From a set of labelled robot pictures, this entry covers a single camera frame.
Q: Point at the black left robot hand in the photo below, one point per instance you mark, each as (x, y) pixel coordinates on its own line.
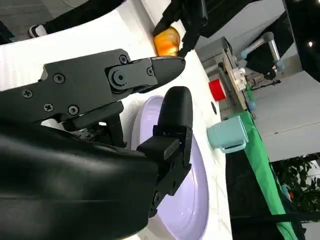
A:
(190, 15)

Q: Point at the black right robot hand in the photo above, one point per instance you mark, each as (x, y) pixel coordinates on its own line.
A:
(62, 180)

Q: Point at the orange and white bread roll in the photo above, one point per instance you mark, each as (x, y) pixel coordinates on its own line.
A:
(167, 43)

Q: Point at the grey metal machine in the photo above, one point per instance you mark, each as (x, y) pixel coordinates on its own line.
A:
(212, 52)

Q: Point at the small white device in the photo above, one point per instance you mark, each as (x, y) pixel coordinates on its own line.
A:
(238, 76)

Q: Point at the red cylinder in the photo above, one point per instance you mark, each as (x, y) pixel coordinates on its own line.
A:
(217, 90)

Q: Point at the pale green mug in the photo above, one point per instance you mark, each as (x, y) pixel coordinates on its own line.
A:
(225, 132)

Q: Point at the lilac plate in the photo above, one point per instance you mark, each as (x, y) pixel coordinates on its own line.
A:
(185, 207)

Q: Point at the green cloth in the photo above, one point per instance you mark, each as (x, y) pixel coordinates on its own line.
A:
(260, 162)

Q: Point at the green potted plant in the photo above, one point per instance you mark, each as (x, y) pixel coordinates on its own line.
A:
(300, 180)

